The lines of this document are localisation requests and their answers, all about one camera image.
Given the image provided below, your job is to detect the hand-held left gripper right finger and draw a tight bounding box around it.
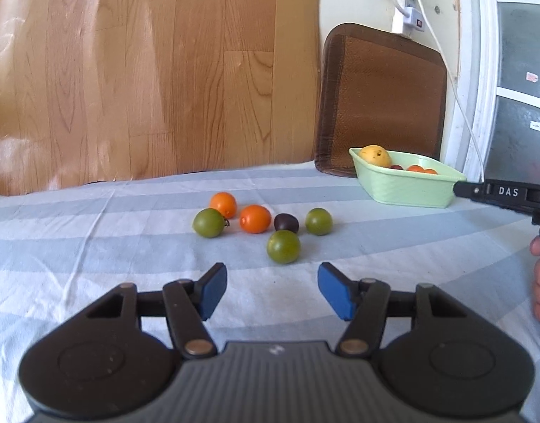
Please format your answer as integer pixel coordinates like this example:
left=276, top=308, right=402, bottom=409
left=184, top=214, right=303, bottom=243
left=318, top=262, right=470, bottom=358

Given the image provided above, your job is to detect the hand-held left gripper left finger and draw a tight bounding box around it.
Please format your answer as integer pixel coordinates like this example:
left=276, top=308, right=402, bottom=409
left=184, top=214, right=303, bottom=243
left=82, top=263, right=229, bottom=358

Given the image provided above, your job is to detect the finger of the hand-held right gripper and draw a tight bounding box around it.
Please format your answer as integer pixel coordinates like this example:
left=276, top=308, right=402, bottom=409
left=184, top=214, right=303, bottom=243
left=453, top=179, right=489, bottom=203

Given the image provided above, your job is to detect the light green plastic basket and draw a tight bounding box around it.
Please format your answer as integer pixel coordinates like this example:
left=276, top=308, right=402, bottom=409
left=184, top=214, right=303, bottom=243
left=349, top=146, right=467, bottom=209

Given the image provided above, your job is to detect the green tomato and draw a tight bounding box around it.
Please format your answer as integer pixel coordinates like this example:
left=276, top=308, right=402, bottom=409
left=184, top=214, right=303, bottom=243
left=266, top=230, right=301, bottom=265
left=193, top=208, right=230, bottom=239
left=305, top=207, right=333, bottom=236

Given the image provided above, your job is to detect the dark purple tomato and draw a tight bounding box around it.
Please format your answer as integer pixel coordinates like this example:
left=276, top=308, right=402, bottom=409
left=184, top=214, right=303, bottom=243
left=274, top=213, right=300, bottom=233

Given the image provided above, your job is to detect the large yellow grapefruit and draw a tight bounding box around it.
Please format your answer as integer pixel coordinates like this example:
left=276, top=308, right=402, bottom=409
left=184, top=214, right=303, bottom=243
left=358, top=145, right=392, bottom=167

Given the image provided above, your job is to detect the white framed window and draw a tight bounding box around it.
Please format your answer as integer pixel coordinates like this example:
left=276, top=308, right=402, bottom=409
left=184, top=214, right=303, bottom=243
left=444, top=0, right=540, bottom=186

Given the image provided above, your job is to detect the striped blue bed sheet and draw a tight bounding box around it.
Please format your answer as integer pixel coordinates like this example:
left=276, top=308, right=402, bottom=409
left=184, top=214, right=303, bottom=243
left=0, top=159, right=540, bottom=423

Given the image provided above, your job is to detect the brown woven mat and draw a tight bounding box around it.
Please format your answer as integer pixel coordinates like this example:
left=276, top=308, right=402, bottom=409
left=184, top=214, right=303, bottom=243
left=314, top=23, right=448, bottom=179

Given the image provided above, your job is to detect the white power strip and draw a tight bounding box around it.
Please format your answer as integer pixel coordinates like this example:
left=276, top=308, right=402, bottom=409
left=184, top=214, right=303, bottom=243
left=392, top=0, right=427, bottom=35

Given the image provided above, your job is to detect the wood-pattern vinyl sheet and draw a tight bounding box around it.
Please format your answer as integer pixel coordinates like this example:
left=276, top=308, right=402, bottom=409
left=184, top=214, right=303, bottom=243
left=0, top=0, right=321, bottom=197

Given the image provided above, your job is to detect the white power cable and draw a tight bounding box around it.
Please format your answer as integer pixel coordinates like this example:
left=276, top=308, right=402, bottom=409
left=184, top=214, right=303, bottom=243
left=411, top=0, right=486, bottom=181

